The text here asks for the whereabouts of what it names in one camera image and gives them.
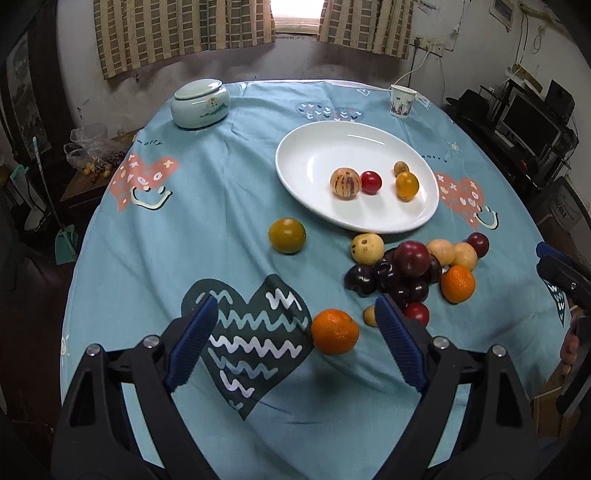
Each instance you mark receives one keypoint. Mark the bright window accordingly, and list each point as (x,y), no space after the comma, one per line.
(295,14)

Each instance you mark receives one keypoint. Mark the black speaker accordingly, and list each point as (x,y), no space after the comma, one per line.
(561,99)

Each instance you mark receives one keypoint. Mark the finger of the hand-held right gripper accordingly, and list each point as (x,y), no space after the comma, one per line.
(561,274)

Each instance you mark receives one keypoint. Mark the white wall frame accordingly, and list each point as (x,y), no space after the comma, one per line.
(503,11)

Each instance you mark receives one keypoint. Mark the small red plum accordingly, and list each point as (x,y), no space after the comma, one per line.
(418,314)
(479,243)

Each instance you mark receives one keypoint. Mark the clear plastic bag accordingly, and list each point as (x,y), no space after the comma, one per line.
(87,143)

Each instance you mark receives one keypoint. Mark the pale green lidded ceramic jar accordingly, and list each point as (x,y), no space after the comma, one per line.
(199,105)

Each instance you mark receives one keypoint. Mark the teal dustpan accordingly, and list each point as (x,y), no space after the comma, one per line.
(66,244)

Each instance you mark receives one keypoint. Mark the printed paper cup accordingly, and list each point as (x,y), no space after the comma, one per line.
(400,102)

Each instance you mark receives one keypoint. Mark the white power strip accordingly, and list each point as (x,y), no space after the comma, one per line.
(429,46)

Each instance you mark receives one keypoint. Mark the large red plum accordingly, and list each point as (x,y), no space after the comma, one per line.
(412,258)

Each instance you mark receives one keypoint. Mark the computer monitor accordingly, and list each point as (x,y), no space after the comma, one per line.
(531,122)

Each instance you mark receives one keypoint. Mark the small brown fruit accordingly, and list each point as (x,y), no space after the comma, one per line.
(400,168)

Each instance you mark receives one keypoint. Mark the yellow spotted fruit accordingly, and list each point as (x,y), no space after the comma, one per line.
(367,248)

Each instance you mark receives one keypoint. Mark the orange mandarin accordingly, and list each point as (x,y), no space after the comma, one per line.
(334,331)
(458,284)

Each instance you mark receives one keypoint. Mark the white oval plate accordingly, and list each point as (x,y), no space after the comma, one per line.
(314,161)

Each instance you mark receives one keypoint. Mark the blue printed tablecloth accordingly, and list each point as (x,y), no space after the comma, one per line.
(194,221)

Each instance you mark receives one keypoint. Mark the pile of small fruits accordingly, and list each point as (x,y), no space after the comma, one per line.
(105,162)

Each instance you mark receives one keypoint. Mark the yellow orange tomato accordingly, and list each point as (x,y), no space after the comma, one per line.
(407,185)

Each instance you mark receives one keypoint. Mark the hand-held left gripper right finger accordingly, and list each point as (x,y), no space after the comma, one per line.
(399,344)

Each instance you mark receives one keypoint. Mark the person's right hand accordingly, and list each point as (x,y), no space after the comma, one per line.
(569,353)

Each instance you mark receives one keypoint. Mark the small yellow fruit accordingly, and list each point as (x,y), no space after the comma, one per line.
(369,316)

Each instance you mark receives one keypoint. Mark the striped pepino melon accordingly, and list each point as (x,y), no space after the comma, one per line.
(345,183)

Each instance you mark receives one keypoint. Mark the black computer desk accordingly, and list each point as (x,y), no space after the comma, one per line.
(508,154)

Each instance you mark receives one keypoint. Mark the red cherry tomato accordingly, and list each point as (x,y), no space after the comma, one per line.
(371,182)

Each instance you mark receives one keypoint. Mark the dark wall poster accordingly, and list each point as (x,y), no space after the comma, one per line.
(27,101)

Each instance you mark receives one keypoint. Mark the wide checked beige curtain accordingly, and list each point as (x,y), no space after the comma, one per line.
(180,32)

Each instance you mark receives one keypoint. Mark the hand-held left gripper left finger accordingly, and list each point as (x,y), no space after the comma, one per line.
(194,344)

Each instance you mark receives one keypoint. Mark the tan round fruit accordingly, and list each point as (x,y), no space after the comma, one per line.
(441,250)
(465,256)

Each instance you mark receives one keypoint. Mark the dark purple plum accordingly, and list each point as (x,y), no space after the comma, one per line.
(419,290)
(360,279)
(383,271)
(435,271)
(398,294)

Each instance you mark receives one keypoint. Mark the wooden side table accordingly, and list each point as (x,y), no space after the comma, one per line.
(83,189)

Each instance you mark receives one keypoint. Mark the cardboard box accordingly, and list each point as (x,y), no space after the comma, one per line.
(549,415)

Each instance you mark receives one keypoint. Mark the narrow checked beige curtain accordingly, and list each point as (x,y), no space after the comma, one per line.
(364,23)

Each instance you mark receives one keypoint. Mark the greenish yellow orange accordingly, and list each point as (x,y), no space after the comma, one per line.
(287,235)

